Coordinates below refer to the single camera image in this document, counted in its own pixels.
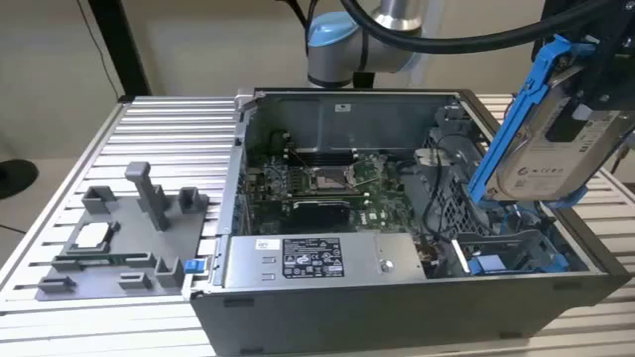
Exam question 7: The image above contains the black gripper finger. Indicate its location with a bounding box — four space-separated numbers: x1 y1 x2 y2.
545 106 593 143

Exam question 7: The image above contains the hard disk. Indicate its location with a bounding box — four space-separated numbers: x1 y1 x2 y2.
466 33 627 211

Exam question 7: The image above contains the light blue disk wire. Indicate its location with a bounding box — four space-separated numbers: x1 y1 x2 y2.
498 206 523 242

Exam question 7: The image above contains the blue disk carrier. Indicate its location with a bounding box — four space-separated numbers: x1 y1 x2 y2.
467 254 506 277

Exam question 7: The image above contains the grey perforated drive cage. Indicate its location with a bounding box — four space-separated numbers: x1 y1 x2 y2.
401 126 501 239

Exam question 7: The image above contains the green motherboard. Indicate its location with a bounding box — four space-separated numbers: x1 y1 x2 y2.
246 148 423 237

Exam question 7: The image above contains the CPU socket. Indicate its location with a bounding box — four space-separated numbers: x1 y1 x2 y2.
305 165 362 190

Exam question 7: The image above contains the black graphics card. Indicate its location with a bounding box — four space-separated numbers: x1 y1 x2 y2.
287 199 351 228

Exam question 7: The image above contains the black open PC case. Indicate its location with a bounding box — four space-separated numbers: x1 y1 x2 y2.
182 87 633 357

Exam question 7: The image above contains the silver power supply unit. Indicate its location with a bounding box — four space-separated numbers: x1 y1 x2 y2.
222 233 429 291

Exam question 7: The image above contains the grey parts rack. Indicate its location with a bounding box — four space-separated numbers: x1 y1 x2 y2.
35 161 213 301

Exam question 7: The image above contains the green RAM stick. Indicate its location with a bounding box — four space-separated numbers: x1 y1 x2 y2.
58 252 150 262

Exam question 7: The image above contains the silver CPU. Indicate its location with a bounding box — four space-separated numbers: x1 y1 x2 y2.
73 222 113 248

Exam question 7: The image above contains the black round stand base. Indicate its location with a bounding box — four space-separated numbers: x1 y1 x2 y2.
0 158 41 200

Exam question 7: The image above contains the black looped wire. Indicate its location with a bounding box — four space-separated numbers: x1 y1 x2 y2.
425 134 469 239

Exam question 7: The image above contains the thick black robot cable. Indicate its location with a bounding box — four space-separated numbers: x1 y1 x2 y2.
339 0 567 57

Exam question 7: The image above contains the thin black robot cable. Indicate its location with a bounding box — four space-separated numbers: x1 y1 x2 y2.
354 31 373 89

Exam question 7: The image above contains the black metal post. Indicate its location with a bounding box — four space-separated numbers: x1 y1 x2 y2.
82 0 154 98

